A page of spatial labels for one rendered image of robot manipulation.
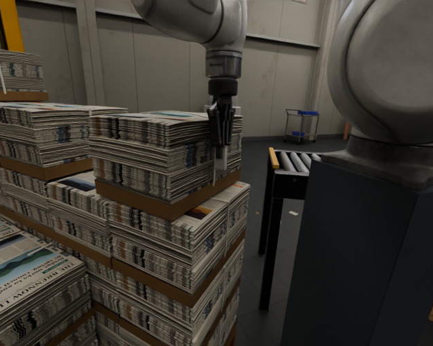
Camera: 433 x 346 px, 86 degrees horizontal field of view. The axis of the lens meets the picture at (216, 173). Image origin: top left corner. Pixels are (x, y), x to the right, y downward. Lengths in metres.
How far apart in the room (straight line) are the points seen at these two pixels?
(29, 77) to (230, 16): 1.19
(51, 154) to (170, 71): 5.01
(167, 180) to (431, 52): 0.45
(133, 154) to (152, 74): 5.16
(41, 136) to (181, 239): 0.57
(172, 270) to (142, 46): 5.37
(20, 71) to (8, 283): 1.00
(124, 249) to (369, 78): 0.67
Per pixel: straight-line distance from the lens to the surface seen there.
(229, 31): 0.59
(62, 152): 0.96
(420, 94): 0.23
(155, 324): 0.84
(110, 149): 0.65
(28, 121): 0.94
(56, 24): 5.81
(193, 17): 0.50
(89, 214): 0.79
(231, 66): 0.60
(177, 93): 5.81
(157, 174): 0.54
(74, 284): 0.92
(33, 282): 0.89
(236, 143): 0.79
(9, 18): 2.18
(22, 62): 1.56
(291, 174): 1.10
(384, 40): 0.23
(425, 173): 0.48
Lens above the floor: 1.12
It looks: 18 degrees down
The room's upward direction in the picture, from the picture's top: 2 degrees clockwise
